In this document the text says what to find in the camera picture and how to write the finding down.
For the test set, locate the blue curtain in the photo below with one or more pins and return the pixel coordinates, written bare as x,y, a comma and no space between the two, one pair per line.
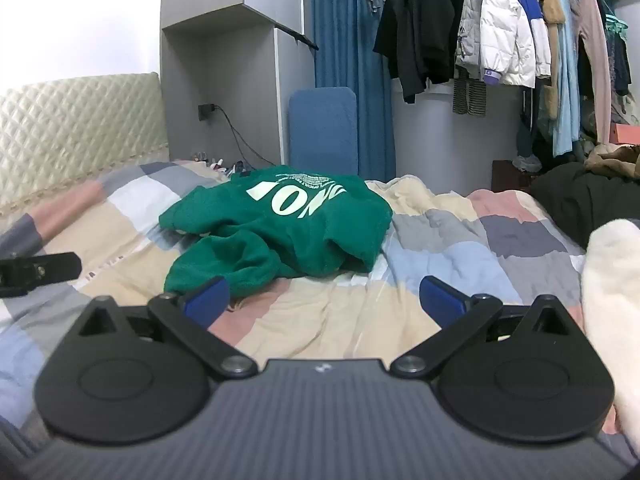
345,35

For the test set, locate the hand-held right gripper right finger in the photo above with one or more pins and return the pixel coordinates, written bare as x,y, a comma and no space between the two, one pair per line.
442,302

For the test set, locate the striped hanging garment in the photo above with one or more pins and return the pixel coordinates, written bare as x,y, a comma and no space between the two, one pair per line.
470,97

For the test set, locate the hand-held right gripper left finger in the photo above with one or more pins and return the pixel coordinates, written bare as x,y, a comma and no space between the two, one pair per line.
207,302

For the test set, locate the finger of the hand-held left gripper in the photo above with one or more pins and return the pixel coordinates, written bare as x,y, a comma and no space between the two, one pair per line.
47,267

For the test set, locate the white fluffy cloth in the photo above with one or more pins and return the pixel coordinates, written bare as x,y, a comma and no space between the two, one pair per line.
615,310

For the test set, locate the green hoodie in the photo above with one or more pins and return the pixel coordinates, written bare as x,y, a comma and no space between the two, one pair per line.
300,230

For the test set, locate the black hanging jacket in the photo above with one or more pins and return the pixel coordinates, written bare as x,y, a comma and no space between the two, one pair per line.
420,35

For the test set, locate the orange box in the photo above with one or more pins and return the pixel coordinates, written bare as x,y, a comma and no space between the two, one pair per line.
627,134

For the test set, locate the blue padded board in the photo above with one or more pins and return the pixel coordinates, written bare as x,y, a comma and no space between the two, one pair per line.
322,130

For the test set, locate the patchwork duvet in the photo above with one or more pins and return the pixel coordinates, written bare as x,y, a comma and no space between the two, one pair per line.
325,320

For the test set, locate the pink hanging garment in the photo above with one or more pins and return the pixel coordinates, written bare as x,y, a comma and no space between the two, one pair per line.
592,50

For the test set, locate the tan hanging coat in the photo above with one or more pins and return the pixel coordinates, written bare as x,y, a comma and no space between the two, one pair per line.
552,0

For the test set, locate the white puffer jacket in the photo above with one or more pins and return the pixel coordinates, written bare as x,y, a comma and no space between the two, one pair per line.
495,35

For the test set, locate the light blue hanging garment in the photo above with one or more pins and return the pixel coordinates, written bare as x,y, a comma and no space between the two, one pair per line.
567,85

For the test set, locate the black charger plug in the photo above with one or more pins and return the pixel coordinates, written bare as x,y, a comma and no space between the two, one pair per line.
206,112

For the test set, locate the grey wardrobe cabinet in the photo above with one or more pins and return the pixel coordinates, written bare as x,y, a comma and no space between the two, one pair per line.
240,110

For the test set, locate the dark wooden nightstand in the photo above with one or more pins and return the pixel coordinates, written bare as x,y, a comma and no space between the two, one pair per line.
505,180

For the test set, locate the black cloth pile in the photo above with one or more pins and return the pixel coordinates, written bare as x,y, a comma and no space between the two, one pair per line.
575,200

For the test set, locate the brown cloth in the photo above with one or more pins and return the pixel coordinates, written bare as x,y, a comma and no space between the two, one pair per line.
610,160

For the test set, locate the cream quilted headboard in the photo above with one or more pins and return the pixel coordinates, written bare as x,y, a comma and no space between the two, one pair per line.
75,130

